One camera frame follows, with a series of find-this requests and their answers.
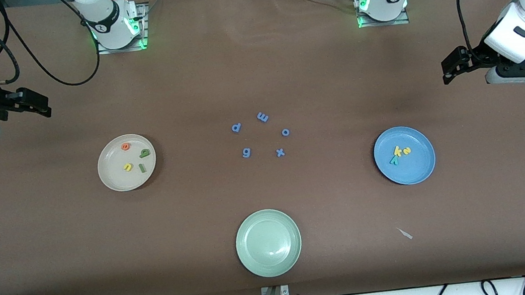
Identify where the green round plate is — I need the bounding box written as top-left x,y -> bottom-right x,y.
232,205 -> 306,282

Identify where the beige brown round plate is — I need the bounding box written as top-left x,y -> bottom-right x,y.
94,131 -> 161,195

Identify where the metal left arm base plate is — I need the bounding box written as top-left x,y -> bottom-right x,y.
353,0 -> 411,30

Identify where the blue round plate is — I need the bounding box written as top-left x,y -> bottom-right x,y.
370,122 -> 439,190

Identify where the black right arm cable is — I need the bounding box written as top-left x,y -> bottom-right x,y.
0,0 -> 105,95

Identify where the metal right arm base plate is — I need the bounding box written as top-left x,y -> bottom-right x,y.
92,2 -> 151,55

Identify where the brown table cover sheet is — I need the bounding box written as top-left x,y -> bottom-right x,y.
0,0 -> 525,295

